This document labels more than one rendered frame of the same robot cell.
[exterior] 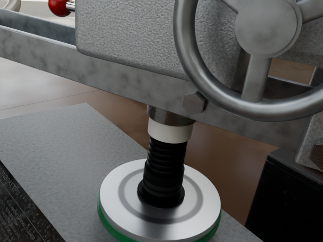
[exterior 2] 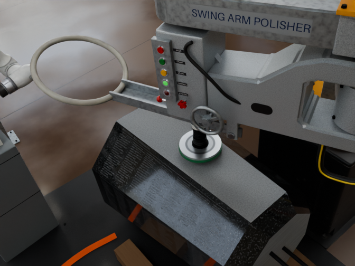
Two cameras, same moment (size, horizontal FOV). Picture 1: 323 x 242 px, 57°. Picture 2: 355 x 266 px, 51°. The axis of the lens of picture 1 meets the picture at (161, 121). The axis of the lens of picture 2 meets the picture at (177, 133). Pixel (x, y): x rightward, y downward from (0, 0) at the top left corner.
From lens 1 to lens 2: 134 cm
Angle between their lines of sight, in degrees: 19
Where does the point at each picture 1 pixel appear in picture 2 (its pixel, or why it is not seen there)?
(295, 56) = not seen: hidden behind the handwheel
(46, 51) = (155, 107)
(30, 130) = (141, 119)
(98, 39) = (174, 112)
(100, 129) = not seen: hidden behind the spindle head
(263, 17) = (204, 121)
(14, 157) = (141, 134)
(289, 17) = (207, 122)
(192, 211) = (211, 149)
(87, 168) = (171, 135)
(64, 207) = (167, 152)
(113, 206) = (184, 150)
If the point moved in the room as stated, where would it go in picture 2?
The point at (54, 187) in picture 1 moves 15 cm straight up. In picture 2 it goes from (161, 145) to (158, 124)
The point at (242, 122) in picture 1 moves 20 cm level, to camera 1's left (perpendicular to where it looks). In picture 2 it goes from (214, 127) to (169, 127)
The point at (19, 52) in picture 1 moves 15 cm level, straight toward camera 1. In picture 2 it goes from (146, 107) to (156, 125)
